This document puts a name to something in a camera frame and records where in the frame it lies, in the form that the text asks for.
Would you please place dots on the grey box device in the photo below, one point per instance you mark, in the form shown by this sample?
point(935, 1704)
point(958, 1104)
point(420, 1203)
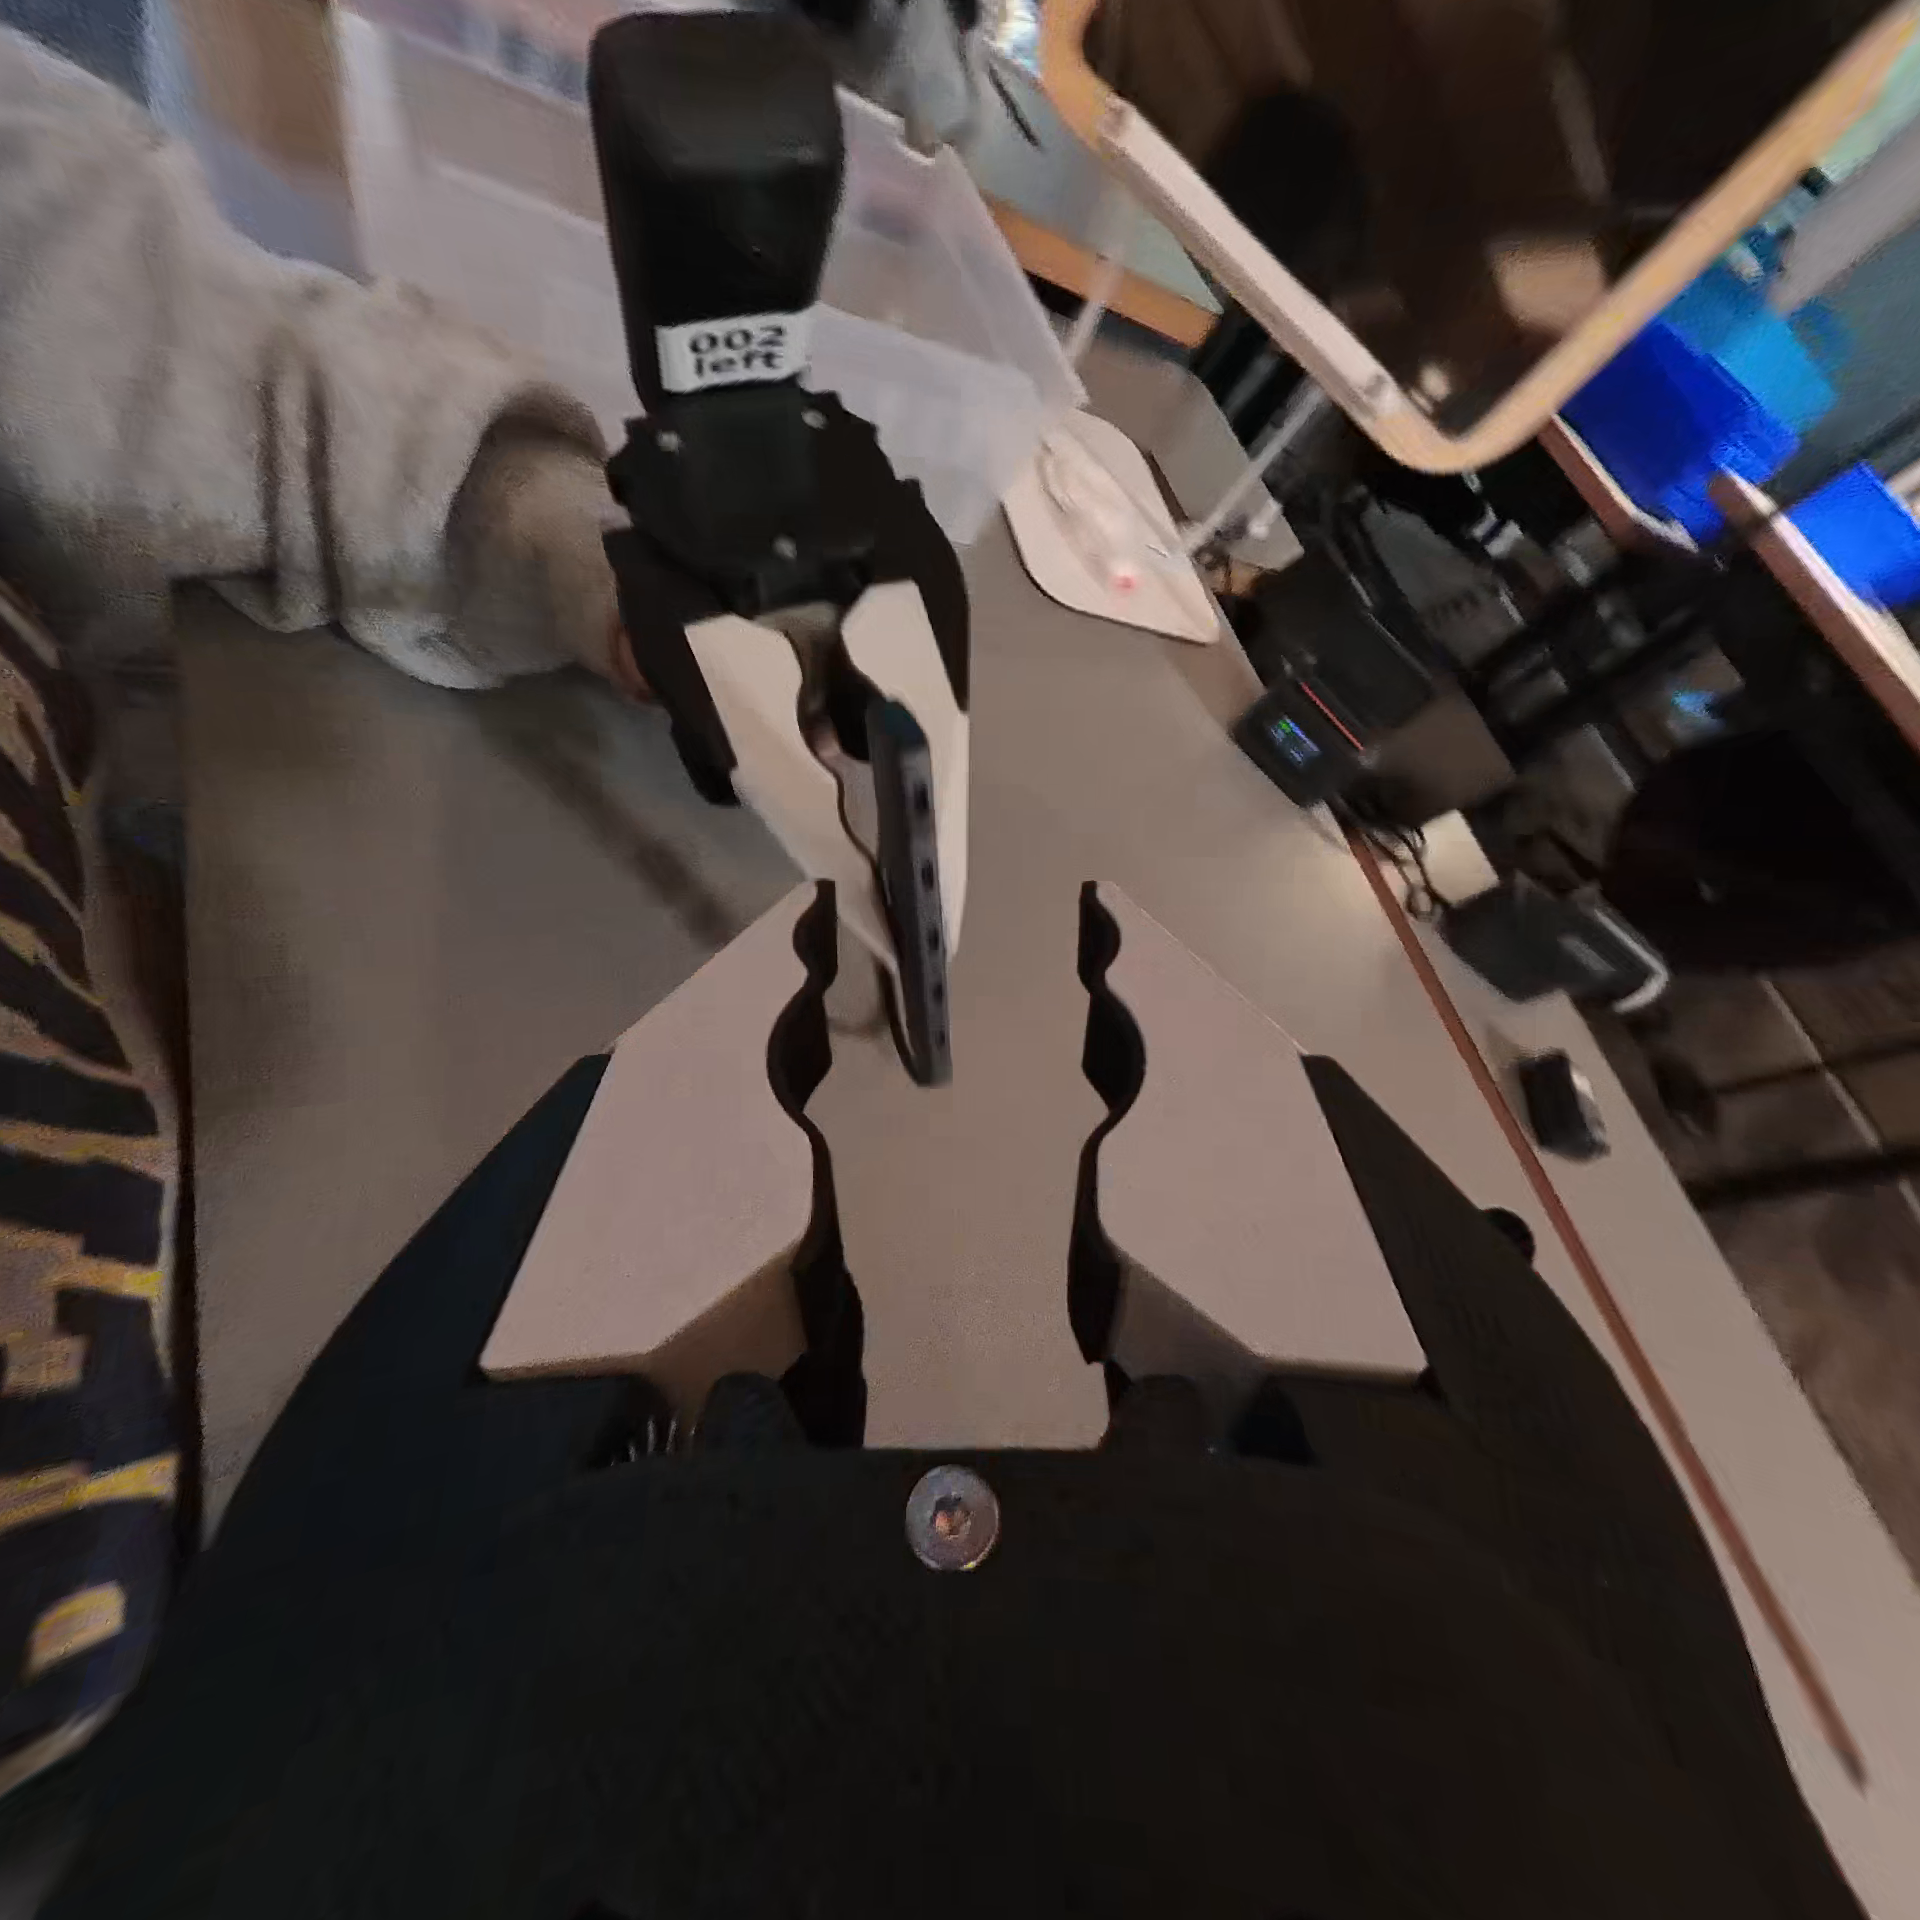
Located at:
point(1545, 946)

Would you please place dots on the person's left forearm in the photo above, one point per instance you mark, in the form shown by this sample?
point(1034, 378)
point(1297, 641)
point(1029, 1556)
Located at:
point(300, 450)

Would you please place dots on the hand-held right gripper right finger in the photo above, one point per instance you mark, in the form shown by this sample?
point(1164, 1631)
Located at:
point(1261, 1201)

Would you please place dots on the black device with small screen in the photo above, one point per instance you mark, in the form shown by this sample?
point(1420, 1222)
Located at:
point(1328, 720)

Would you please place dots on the small black block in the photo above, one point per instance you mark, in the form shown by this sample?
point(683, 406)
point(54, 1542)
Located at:
point(1561, 1103)

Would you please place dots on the brown table edge strip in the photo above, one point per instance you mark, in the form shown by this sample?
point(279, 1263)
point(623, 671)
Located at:
point(1628, 1351)

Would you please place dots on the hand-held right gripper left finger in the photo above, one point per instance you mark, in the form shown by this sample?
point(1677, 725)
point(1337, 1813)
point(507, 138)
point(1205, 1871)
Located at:
point(646, 1201)

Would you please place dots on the white flat pad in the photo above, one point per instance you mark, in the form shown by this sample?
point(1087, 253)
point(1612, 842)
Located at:
point(1110, 540)

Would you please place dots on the dark patterned cloth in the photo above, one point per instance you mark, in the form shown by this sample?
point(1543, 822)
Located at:
point(75, 1125)

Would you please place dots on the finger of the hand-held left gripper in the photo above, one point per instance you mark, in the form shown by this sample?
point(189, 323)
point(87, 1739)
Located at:
point(766, 720)
point(909, 646)

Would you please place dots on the blue plastic bin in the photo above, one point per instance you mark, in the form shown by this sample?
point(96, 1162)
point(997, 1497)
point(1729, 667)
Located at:
point(1665, 420)
point(1861, 533)

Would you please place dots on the grey usb hub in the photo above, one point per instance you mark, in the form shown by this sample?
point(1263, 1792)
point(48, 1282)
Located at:
point(916, 900)

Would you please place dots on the dark panel with plywood edge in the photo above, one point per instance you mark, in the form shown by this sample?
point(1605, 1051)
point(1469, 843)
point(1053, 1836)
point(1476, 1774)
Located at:
point(1425, 180)

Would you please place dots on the clear plastic container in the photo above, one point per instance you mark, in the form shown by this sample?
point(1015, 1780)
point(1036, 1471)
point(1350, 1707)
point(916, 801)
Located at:
point(960, 286)

